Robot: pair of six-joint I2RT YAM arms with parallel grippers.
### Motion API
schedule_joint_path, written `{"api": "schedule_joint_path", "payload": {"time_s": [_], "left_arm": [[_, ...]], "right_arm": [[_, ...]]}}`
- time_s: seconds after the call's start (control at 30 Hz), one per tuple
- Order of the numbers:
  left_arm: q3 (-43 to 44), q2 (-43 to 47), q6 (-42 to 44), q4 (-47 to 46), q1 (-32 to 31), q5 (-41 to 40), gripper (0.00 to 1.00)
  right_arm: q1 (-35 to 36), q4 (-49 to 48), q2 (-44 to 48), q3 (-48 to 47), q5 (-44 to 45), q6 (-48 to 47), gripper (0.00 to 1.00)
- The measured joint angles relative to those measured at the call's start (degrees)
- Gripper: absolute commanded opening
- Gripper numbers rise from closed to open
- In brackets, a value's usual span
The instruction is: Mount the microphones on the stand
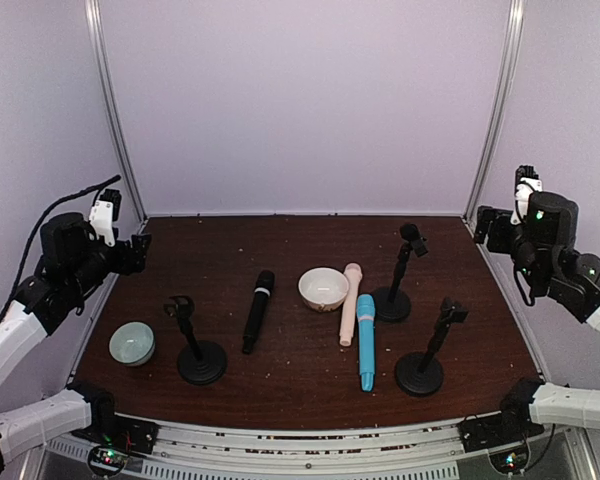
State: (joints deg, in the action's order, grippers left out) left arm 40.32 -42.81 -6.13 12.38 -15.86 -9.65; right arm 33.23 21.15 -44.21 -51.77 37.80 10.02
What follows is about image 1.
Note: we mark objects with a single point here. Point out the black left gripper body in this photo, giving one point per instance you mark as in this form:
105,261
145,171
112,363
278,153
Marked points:
140,248

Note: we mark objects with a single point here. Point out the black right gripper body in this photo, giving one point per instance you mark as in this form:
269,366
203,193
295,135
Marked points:
484,226

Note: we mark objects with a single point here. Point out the blue microphone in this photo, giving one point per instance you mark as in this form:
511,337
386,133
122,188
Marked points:
365,315

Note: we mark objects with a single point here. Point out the black front microphone stand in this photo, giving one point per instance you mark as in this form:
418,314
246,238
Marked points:
420,374

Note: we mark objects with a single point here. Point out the black microphone stand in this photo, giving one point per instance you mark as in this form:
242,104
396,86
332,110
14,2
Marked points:
420,374
392,304
199,363

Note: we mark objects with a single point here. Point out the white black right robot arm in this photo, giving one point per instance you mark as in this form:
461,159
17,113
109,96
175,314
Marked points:
539,236

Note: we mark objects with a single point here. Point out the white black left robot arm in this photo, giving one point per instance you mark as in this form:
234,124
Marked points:
78,254

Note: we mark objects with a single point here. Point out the black left microphone stand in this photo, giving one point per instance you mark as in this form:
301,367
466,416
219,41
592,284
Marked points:
199,363

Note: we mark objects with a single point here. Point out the black rear microphone stand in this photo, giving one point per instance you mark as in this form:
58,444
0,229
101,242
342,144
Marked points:
392,304

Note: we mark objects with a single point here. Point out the pale green ceramic bowl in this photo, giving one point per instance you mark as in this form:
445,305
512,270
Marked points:
132,344

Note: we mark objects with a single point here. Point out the black microphone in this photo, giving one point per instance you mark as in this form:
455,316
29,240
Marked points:
262,292

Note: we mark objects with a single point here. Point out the beige microphone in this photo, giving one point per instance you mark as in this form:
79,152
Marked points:
353,273

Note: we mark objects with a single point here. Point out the white ceramic bowl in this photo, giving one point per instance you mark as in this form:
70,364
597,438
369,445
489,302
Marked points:
323,289

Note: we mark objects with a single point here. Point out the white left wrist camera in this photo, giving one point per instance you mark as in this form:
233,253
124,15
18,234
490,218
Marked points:
104,213

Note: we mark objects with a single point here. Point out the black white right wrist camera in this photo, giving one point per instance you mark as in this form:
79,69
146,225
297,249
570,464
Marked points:
527,182

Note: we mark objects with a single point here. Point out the right aluminium frame post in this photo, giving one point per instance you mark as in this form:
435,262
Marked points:
507,70

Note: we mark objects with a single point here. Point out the aluminium frame post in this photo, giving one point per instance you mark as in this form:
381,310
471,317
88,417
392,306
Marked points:
97,38
507,70

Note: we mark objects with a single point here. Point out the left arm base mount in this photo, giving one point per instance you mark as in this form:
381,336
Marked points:
116,439

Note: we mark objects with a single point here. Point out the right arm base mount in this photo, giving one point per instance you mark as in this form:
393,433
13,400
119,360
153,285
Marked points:
505,435

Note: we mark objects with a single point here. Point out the metal front rail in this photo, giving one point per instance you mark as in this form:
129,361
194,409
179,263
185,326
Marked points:
421,451

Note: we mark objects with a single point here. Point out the left aluminium frame post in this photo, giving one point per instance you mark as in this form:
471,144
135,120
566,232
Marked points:
97,38

